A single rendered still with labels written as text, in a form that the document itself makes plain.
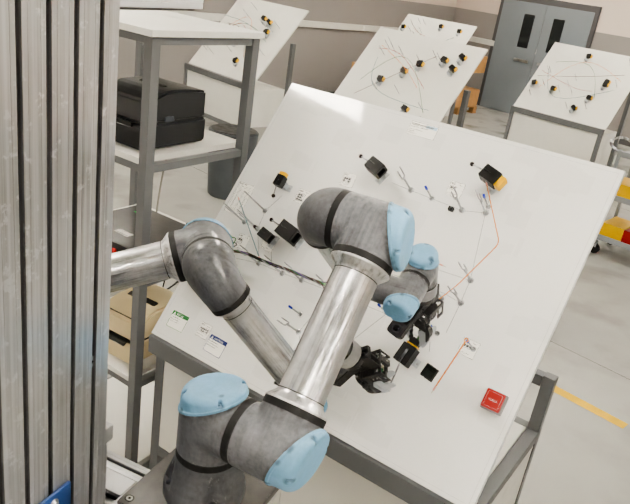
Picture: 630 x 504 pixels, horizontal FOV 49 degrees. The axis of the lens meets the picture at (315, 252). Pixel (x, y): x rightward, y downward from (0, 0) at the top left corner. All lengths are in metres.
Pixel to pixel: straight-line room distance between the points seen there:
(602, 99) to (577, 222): 6.80
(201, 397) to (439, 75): 5.27
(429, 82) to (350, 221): 5.03
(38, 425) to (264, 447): 0.35
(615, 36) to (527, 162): 11.37
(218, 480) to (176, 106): 1.39
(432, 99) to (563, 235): 4.16
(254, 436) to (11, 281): 0.47
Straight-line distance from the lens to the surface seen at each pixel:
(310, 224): 1.27
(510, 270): 2.01
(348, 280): 1.20
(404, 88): 6.28
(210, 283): 1.42
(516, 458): 2.27
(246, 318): 1.46
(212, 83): 7.88
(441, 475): 1.92
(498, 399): 1.89
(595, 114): 8.69
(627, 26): 13.43
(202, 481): 1.28
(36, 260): 0.96
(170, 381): 2.47
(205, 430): 1.21
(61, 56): 0.91
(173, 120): 2.34
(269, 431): 1.16
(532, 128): 8.87
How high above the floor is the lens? 2.08
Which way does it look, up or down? 22 degrees down
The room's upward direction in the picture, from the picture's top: 9 degrees clockwise
